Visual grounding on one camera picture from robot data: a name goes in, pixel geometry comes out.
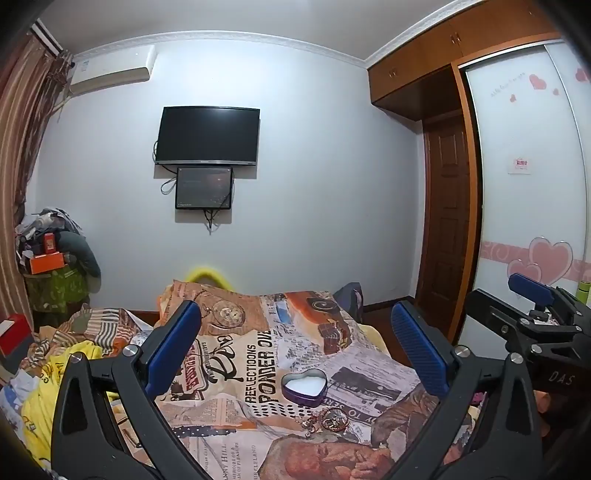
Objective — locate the small black monitor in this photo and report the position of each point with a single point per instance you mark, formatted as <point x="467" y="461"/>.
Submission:
<point x="203" y="187"/>

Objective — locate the pile of clothes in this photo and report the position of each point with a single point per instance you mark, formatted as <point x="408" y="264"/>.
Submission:
<point x="39" y="224"/>

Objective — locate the pink cloth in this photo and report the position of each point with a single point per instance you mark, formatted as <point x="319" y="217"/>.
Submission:
<point x="478" y="399"/>

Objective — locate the white heart-print wardrobe door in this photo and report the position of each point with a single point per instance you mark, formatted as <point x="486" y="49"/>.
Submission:
<point x="521" y="207"/>

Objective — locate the striped brown blanket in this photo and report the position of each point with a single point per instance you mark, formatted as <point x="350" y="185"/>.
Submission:
<point x="106" y="323"/>

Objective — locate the white curtain rail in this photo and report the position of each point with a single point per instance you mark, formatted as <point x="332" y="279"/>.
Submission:
<point x="46" y="37"/>

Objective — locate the yellow cloth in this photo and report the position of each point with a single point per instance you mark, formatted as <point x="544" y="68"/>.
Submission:
<point x="46" y="397"/>

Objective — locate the printed newspaper-style blanket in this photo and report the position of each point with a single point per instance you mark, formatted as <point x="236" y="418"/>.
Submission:
<point x="258" y="360"/>

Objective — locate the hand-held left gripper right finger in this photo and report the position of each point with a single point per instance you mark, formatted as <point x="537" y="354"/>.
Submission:
<point x="418" y="350"/>

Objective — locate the red gold braided bangle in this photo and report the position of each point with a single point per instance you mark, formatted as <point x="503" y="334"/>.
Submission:
<point x="333" y="421"/>

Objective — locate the green bottle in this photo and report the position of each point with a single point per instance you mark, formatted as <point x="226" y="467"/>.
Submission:
<point x="584" y="293"/>

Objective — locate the orange box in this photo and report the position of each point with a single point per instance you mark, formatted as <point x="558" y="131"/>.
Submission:
<point x="46" y="263"/>

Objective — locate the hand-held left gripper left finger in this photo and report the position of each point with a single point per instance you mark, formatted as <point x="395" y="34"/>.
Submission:
<point x="173" y="350"/>

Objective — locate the small red box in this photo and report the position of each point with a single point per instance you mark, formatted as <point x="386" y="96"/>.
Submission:
<point x="50" y="243"/>

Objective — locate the brown wooden door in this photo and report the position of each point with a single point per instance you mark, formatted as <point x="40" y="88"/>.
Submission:
<point x="445" y="217"/>

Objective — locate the dark blue bag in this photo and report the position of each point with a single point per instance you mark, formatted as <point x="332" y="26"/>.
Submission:
<point x="348" y="300"/>

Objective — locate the white red door sticker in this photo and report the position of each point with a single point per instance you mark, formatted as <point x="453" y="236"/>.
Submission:
<point x="519" y="165"/>

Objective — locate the white air conditioner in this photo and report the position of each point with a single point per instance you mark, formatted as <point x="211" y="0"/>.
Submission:
<point x="111" y="69"/>

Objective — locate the pale yellow fleece blanket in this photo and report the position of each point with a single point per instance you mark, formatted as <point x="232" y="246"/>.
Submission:
<point x="371" y="337"/>

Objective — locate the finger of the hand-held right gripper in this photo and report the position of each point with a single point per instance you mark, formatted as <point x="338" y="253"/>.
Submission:
<point x="489" y="314"/>
<point x="531" y="286"/>

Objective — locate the wooden overhead cabinet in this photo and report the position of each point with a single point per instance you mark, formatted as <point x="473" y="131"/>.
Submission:
<point x="429" y="60"/>

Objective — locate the black wall television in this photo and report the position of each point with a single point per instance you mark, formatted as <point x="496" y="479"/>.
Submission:
<point x="207" y="134"/>

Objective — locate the purple heart-shaped tin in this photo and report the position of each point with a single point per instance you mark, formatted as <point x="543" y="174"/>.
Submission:
<point x="304" y="387"/>

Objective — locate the striped brown curtain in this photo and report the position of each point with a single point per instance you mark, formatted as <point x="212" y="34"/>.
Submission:
<point x="23" y="152"/>

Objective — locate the red flat box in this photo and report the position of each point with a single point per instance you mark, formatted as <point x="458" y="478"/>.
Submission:
<point x="14" y="334"/>

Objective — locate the white blue printed cloth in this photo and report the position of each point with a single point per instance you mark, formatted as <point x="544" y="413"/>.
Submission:
<point x="16" y="410"/>

